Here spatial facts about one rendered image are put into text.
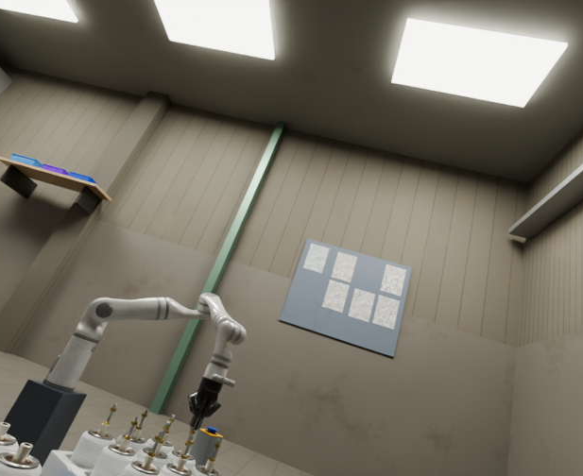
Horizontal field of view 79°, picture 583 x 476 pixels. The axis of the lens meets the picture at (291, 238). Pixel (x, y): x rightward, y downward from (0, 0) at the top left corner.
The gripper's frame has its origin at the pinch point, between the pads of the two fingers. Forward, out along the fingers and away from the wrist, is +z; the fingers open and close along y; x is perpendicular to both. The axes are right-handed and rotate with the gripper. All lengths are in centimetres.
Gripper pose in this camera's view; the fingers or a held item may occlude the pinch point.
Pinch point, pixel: (196, 423)
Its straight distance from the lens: 136.6
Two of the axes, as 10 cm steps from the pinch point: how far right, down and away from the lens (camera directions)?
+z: -3.2, 8.7, -3.9
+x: 6.8, -0.8, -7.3
